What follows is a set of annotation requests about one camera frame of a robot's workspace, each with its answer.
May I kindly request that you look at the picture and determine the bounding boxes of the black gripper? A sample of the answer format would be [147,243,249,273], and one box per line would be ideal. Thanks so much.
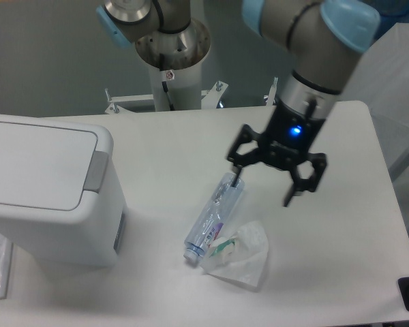
[224,102,331,208]

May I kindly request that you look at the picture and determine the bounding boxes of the white push-lid trash can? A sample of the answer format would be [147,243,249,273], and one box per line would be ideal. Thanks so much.
[0,114,126,266]

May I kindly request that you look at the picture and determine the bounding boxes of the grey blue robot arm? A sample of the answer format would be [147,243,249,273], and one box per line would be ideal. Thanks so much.
[96,1,380,205]

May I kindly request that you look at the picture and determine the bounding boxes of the clear plastic water bottle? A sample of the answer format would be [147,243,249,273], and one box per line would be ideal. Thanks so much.
[183,172,245,266]

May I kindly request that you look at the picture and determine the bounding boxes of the crumpled white plastic bag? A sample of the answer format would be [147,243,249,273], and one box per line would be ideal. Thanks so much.
[200,221,269,290]

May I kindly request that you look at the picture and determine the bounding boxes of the white covered side table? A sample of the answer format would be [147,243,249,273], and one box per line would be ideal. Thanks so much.
[341,23,409,180]

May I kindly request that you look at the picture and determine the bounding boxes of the black cable on pedestal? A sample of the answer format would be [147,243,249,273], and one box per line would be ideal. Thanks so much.
[158,52,176,112]

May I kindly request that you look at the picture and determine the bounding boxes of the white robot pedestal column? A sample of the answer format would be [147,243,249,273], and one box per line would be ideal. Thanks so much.
[135,19,211,95]

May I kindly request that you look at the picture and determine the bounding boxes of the white pedestal base frame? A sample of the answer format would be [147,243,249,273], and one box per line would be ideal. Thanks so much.
[104,77,281,115]

